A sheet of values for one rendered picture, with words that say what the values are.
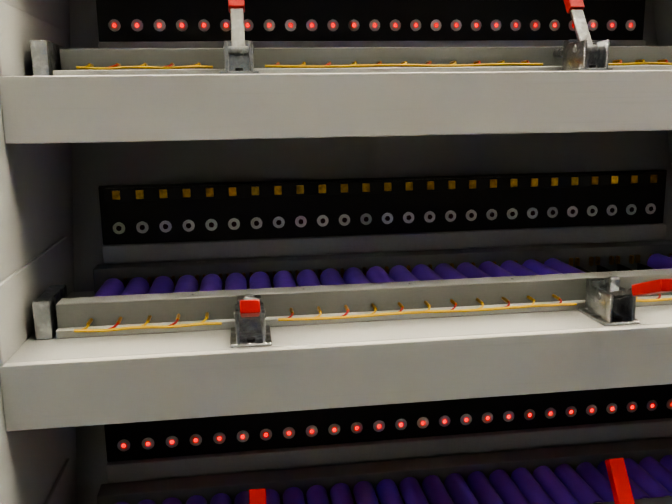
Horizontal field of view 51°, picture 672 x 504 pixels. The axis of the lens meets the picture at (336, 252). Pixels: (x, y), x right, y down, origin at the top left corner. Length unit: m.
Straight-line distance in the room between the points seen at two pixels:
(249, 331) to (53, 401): 0.14
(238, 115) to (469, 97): 0.17
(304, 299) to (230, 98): 0.15
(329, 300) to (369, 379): 0.07
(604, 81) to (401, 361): 0.26
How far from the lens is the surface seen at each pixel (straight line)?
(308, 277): 0.58
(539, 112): 0.55
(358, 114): 0.51
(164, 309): 0.53
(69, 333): 0.53
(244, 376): 0.48
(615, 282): 0.55
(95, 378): 0.49
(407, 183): 0.66
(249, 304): 0.42
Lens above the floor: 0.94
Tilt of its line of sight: 6 degrees up
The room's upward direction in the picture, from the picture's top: 3 degrees counter-clockwise
